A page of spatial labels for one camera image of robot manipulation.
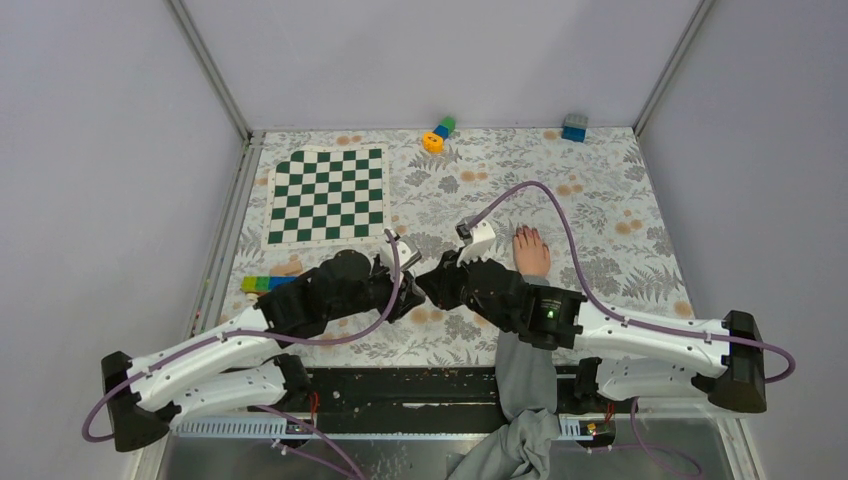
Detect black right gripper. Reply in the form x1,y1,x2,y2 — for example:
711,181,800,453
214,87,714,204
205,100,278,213
415,247,516,333

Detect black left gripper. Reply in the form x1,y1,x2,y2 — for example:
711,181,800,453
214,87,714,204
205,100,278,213
328,256,425,323

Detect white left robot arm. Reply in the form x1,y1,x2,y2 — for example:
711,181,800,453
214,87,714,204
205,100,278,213
101,242,424,452

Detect grey sleeved forearm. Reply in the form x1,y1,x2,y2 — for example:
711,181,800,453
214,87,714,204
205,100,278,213
447,274,564,480

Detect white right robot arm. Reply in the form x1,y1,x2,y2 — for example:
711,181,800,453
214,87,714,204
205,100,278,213
416,251,767,414

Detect person's hand with painted nails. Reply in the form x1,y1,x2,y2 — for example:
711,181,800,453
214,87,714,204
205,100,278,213
513,225,552,279

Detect wooden block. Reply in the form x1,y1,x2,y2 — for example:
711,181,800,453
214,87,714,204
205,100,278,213
269,260,303,277

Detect green white chessboard mat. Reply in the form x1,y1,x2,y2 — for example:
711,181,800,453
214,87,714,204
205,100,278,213
261,144,390,251

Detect yellow blue green toy blocks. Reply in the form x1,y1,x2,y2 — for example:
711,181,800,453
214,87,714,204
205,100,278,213
421,116,456,154

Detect blue yellow toy car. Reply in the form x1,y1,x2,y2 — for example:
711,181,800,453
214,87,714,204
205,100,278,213
240,276,297,295

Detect floral tablecloth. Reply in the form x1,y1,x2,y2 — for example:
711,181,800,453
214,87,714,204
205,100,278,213
225,127,704,369

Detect blue grey toy block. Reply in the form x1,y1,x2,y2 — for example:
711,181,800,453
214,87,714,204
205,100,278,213
561,113,588,143

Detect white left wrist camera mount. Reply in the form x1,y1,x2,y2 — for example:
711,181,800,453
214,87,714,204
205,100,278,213
378,229,422,272

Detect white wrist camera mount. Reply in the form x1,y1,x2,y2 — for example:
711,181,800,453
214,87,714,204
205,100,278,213
378,229,422,272
456,218,496,266

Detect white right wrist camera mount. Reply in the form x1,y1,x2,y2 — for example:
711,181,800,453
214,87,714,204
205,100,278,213
456,218,496,266

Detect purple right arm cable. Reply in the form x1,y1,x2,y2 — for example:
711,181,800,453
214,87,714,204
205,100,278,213
470,180,796,386

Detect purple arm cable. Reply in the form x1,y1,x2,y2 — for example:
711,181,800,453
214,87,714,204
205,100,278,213
81,230,404,444
470,180,796,386

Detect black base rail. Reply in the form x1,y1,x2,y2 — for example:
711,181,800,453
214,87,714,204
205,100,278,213
241,360,710,439

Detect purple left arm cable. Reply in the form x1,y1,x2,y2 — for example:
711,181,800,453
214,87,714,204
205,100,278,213
81,230,404,444

